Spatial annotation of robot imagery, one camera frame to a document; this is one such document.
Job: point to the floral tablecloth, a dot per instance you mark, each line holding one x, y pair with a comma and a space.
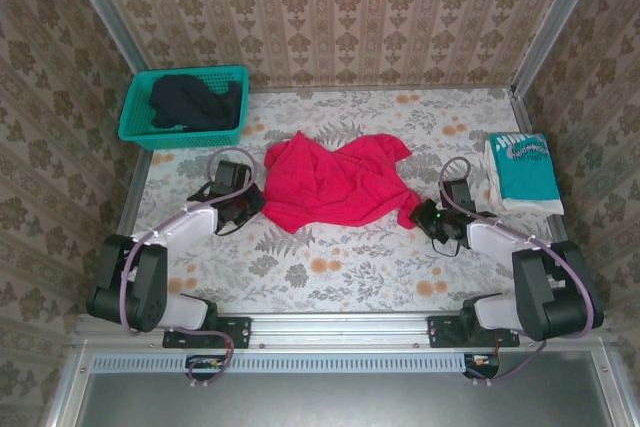
350, 272

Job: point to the grey metal panel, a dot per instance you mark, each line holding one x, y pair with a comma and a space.
325, 402

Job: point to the teal plastic basket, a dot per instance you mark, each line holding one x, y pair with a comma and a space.
135, 127

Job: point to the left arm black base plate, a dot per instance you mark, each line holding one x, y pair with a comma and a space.
235, 332

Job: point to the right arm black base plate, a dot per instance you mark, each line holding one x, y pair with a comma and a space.
442, 332

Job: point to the aluminium frame post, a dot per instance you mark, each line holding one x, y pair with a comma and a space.
555, 17
105, 7

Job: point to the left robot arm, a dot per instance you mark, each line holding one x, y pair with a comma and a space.
145, 282

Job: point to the aluminium mounting rail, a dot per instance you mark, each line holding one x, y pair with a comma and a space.
340, 329

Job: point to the red t-shirt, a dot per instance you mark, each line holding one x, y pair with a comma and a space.
330, 187

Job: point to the dark navy t-shirt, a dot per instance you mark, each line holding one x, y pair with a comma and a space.
192, 102

